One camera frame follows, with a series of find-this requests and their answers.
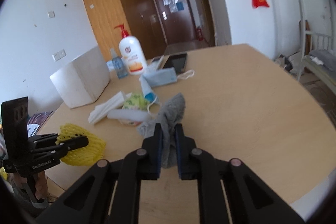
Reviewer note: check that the white cloth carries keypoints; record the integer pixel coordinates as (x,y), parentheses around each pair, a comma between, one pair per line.
(101,111)

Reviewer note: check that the white lotion pump bottle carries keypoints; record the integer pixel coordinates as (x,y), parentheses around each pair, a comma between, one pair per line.
(131,51)

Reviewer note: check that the dark brown entrance door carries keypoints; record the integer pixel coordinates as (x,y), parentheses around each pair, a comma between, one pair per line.
(177,20)

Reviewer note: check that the white remote control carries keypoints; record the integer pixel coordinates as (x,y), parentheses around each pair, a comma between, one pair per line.
(155,63)

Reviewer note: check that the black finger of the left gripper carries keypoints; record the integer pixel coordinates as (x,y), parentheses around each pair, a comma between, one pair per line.
(71,144)

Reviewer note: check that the white translucent foam tube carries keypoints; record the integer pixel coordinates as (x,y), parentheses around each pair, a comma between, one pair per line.
(129,115)

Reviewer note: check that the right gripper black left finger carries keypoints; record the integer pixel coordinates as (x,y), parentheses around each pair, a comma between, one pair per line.
(153,157)

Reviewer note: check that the metal bunk bed frame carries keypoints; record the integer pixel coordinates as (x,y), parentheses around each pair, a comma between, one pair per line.
(317,40)

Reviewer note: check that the person's left hand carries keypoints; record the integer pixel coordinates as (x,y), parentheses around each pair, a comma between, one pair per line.
(41,184)

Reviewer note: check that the white wall socket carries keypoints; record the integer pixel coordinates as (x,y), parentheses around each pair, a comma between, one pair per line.
(59,55)

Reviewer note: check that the green tissue pack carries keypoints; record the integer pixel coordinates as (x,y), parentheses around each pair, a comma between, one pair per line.
(136,102)

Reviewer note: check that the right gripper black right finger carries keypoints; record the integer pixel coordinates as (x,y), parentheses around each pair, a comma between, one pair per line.
(184,146)

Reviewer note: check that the wooden wardrobe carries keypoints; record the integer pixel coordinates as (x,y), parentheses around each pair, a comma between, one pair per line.
(139,17)

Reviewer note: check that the small blue spray bottle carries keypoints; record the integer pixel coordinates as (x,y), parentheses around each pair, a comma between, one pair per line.
(118,65)

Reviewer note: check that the black smartphone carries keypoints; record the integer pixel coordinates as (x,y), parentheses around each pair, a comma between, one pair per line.
(178,62)

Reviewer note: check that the white styrofoam box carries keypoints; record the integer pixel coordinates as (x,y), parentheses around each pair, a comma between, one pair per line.
(83,80)

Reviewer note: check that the grey sock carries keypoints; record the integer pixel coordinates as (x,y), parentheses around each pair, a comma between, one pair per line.
(170,114)

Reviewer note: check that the red fire extinguisher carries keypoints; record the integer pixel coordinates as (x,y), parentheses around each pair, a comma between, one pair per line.
(199,33)

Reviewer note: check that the yellow foam fruit net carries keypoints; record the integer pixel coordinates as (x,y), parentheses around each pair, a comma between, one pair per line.
(87,149)

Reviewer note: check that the blue surgical face mask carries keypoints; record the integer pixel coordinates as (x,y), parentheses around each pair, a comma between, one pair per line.
(163,77)

